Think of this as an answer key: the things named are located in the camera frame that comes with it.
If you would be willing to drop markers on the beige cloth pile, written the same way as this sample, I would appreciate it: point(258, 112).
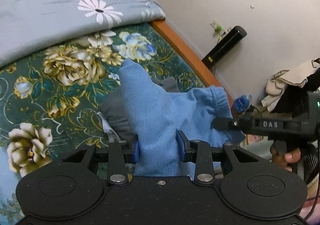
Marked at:
point(298, 77)

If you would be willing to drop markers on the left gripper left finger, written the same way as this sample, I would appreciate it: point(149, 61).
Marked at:
point(117, 155)

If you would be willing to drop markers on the black tower speaker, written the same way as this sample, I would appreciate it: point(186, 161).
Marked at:
point(229, 41)

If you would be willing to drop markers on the green floral bed blanket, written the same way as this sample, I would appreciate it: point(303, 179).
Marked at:
point(50, 99)

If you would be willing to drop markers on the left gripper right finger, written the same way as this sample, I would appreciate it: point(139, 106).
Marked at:
point(204, 156)

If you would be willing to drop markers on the person right hand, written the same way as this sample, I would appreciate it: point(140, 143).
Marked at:
point(284, 161)

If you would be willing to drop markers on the blue water bottle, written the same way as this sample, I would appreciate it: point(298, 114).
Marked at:
point(242, 103)

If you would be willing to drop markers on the light blue sweatshirt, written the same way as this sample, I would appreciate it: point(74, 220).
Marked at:
point(156, 115)

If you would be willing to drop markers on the grey daisy quilt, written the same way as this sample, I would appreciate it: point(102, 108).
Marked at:
point(28, 26)

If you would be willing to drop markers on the orange wooden bed frame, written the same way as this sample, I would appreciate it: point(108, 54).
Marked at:
point(187, 54)

